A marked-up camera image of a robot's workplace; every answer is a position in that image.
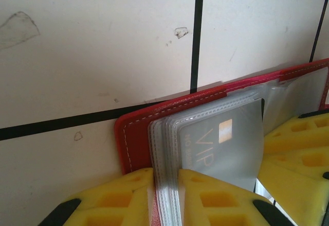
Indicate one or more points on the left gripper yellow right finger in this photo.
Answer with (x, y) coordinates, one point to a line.
(218, 202)

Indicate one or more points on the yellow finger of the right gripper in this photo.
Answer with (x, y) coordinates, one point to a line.
(298, 184)
(303, 136)

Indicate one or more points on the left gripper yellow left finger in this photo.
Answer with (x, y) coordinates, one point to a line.
(108, 202)

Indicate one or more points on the black VIP card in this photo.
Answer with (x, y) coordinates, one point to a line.
(231, 148)

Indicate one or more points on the red card holder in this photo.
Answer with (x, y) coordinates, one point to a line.
(136, 143)

